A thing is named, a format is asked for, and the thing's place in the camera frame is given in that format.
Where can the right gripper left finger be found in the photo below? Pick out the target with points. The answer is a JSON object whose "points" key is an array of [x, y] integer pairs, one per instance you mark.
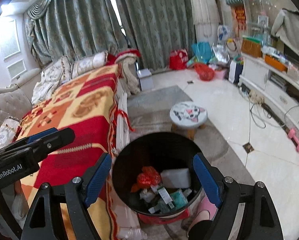
{"points": [[95, 178]]}

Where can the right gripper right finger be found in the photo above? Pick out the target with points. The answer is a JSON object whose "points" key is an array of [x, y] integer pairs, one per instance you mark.
{"points": [[203, 171]]}

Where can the white foam block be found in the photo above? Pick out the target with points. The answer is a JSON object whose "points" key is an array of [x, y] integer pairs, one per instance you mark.
{"points": [[176, 179]]}

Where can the teal tissue pack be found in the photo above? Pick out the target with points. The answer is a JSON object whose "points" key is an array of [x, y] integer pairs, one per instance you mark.
{"points": [[179, 199]]}

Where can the white blue Novartis box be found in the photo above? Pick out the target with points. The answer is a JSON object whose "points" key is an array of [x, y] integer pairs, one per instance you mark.
{"points": [[167, 199]]}

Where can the white tissue wrapper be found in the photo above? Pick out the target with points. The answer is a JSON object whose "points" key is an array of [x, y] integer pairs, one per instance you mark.
{"points": [[147, 195]]}

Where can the black trash bin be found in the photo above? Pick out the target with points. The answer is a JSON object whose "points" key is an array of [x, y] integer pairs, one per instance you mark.
{"points": [[163, 151]]}

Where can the grey tufted headboard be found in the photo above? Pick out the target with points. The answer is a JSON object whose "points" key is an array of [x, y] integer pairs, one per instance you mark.
{"points": [[15, 100]]}

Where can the cat print stool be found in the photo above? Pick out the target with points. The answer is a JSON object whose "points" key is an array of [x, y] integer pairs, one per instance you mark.
{"points": [[188, 116]]}

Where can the orange red checkered blanket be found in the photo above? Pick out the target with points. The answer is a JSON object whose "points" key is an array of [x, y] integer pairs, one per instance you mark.
{"points": [[55, 192]]}

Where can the pink dumbbell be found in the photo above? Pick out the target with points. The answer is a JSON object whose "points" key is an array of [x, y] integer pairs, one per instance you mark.
{"points": [[292, 136]]}

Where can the white embroidered pillow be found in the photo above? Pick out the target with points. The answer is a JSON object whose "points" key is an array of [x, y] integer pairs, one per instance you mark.
{"points": [[62, 71]]}

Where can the red plastic floor bag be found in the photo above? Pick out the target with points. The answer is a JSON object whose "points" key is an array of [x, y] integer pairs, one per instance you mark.
{"points": [[204, 72]]}

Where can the white tv cabinet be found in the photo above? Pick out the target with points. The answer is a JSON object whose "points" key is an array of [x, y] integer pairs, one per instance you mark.
{"points": [[280, 92]]}

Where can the white storage box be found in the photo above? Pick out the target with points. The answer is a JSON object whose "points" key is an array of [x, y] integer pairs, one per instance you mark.
{"points": [[145, 79]]}

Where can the red gift bag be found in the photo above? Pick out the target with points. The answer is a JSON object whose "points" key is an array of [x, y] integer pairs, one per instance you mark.
{"points": [[178, 59]]}

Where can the blue shopping bag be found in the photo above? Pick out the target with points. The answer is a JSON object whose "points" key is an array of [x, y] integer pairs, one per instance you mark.
{"points": [[202, 51]]}

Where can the grey cloth on television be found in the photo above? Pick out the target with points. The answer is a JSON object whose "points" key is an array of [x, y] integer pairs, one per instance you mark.
{"points": [[286, 28]]}

